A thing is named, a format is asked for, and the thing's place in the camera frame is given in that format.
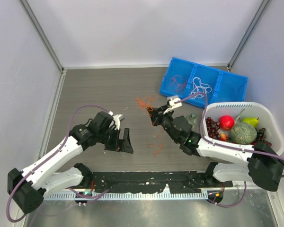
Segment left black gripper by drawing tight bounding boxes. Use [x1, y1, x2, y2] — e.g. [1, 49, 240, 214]
[98, 126, 133, 153]

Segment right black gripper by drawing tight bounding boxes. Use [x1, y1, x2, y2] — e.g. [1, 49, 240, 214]
[147, 105, 179, 143]

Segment white string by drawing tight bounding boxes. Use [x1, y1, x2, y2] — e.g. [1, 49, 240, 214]
[188, 77, 213, 100]

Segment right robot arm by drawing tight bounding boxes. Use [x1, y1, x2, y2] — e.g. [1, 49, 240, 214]
[149, 105, 284, 192]

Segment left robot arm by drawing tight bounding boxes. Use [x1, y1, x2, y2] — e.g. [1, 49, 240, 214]
[7, 111, 133, 214]

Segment clear glass bottle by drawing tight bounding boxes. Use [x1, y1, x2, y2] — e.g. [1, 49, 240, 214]
[186, 113, 197, 131]

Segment blue three-compartment bin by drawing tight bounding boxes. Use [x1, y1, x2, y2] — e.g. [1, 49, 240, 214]
[160, 57, 248, 107]

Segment red grapes bunch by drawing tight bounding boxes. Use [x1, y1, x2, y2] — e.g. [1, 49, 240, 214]
[205, 117, 221, 140]

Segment small peach fruit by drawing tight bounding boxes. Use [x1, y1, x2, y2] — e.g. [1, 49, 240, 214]
[220, 133, 228, 141]

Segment red apple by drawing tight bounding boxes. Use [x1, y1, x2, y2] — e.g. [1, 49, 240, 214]
[219, 115, 235, 130]

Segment cantaloupe melon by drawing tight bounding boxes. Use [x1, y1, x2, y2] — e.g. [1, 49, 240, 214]
[229, 122, 257, 145]

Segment green pear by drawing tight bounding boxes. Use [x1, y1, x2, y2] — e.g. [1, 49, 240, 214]
[242, 117, 259, 128]

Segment dark grapes bunch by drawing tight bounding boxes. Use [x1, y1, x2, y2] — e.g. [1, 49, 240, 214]
[251, 128, 272, 147]

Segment white plastic basket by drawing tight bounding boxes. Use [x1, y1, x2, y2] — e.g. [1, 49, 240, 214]
[197, 102, 284, 164]

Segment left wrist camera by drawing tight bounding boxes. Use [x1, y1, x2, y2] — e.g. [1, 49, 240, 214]
[108, 111, 124, 130]

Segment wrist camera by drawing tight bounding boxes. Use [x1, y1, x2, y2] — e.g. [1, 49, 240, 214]
[108, 111, 124, 130]
[163, 95, 182, 114]

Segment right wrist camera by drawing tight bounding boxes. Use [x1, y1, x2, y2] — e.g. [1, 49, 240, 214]
[163, 95, 182, 114]

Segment slotted cable duct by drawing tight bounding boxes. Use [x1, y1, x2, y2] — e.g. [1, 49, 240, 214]
[45, 191, 208, 201]

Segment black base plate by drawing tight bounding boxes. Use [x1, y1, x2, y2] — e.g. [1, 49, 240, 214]
[89, 171, 233, 194]

